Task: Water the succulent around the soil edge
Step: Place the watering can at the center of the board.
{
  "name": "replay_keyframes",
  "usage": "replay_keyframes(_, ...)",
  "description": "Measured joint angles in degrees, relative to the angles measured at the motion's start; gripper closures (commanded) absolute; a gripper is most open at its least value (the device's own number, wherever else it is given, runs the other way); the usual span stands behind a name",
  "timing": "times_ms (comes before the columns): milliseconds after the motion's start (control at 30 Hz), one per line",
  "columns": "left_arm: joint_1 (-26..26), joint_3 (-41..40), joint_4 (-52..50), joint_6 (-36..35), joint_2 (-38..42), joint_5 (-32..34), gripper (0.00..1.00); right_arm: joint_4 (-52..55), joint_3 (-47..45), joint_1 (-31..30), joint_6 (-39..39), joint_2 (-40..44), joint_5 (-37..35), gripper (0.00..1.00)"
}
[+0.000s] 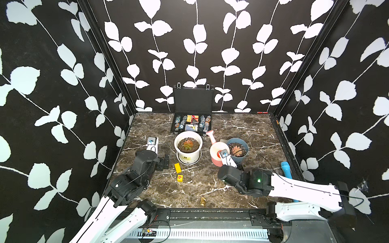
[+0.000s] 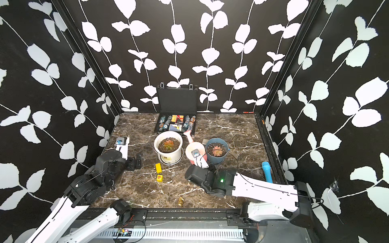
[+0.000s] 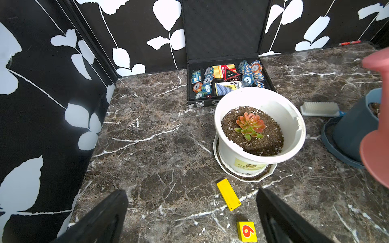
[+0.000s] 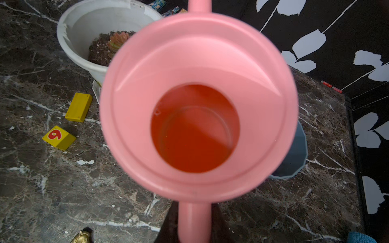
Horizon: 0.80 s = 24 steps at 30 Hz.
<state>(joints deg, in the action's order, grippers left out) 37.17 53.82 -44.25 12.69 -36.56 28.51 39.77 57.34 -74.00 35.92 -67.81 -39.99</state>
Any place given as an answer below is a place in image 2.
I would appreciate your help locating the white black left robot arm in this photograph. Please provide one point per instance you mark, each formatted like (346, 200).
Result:
(81, 194)

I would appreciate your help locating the blue plastic plant pot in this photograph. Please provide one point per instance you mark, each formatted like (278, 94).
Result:
(219, 142)

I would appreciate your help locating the open black case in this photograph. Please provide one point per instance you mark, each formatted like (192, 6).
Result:
(178, 109)

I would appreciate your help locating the yellow numbered die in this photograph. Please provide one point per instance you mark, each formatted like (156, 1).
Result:
(160, 178)

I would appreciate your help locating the light blue cylinder tool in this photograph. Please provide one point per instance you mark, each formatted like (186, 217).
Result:
(267, 172)

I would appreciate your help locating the small brass fitting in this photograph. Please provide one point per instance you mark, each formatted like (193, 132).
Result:
(180, 201)

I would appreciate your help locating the small green circuit board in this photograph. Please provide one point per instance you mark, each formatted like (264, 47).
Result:
(124, 233)

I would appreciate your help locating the red green succulent plant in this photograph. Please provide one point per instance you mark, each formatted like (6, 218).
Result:
(169, 145)

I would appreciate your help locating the black front mounting rail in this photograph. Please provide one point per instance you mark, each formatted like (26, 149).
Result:
(182, 217)

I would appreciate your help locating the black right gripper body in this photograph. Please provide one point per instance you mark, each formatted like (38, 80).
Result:
(211, 170)

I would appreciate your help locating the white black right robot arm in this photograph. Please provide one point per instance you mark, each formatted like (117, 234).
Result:
(274, 201)

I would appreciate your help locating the white ceramic plant pot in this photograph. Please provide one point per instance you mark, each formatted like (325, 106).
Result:
(171, 158)

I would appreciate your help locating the pink succulent plant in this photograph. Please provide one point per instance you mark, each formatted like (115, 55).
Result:
(217, 151)

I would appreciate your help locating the yellow block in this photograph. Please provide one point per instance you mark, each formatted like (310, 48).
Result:
(158, 168)

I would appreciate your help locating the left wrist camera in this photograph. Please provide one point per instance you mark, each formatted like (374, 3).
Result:
(121, 145)

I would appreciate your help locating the pink plastic watering can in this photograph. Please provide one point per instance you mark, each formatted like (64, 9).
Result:
(192, 146)

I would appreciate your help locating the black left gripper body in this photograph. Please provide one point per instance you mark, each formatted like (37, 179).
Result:
(130, 163)

